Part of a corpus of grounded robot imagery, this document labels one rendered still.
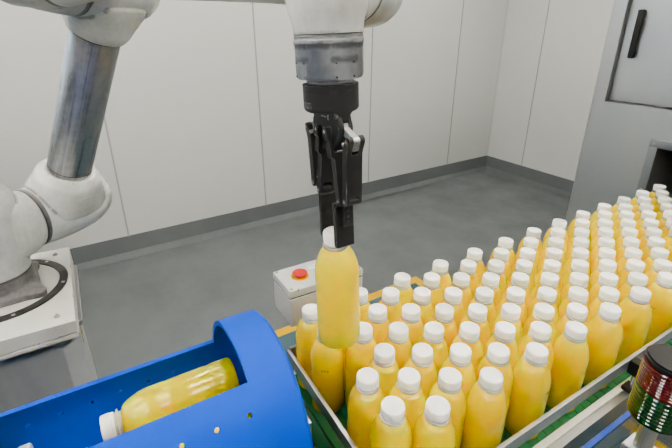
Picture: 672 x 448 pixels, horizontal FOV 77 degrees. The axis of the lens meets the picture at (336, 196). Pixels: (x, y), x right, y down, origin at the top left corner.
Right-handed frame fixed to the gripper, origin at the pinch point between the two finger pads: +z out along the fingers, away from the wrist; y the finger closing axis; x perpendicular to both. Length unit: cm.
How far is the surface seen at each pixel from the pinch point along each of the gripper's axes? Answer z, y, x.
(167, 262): 133, -257, -11
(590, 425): 51, 19, 47
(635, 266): 32, 5, 82
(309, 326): 31.6, -16.4, 1.1
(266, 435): 22.0, 11.4, -17.5
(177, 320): 134, -183, -16
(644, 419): 23.2, 33.9, 27.3
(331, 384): 40.1, -7.7, 1.4
